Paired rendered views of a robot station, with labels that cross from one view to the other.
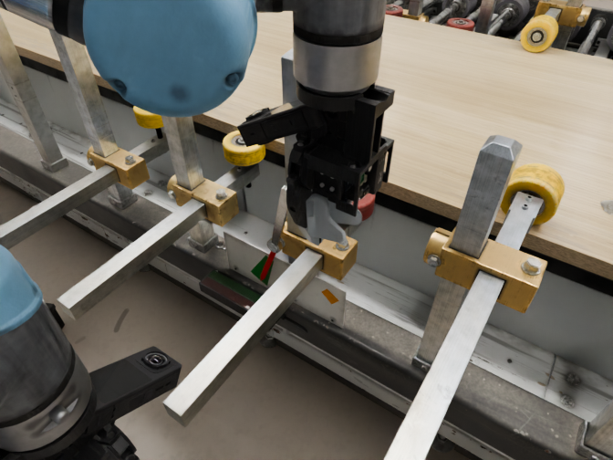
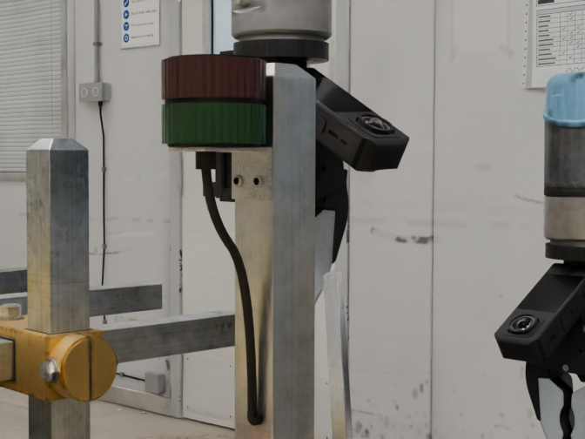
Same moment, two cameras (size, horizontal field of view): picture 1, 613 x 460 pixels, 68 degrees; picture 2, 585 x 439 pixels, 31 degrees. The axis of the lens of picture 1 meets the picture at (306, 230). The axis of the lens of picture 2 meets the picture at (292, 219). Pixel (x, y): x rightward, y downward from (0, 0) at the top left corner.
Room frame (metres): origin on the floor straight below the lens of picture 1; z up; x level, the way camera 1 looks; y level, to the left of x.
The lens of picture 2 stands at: (1.17, 0.16, 1.10)
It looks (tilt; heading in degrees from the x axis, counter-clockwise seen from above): 3 degrees down; 193
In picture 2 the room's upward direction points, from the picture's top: straight up
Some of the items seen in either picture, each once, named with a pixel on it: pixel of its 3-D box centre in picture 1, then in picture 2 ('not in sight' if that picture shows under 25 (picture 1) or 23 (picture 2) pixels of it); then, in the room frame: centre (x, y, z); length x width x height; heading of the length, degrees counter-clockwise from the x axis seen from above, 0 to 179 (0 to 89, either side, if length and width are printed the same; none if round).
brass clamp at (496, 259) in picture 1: (481, 265); (43, 357); (0.39, -0.22, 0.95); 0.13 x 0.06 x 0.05; 56
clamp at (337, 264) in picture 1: (315, 243); not in sight; (0.53, -0.01, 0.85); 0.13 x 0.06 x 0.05; 56
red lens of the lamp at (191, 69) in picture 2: not in sight; (213, 80); (0.58, -0.02, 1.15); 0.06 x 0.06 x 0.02
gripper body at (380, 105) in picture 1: (338, 141); (274, 125); (0.39, -0.03, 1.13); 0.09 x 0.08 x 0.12; 56
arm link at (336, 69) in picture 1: (338, 56); (278, 16); (0.39, -0.03, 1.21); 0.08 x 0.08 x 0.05
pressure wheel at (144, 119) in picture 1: (158, 127); not in sight; (0.89, 0.33, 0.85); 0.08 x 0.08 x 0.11
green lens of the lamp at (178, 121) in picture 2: not in sight; (213, 124); (0.58, -0.02, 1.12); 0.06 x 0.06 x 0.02
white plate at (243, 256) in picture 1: (281, 278); not in sight; (0.54, 0.05, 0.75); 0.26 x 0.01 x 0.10; 56
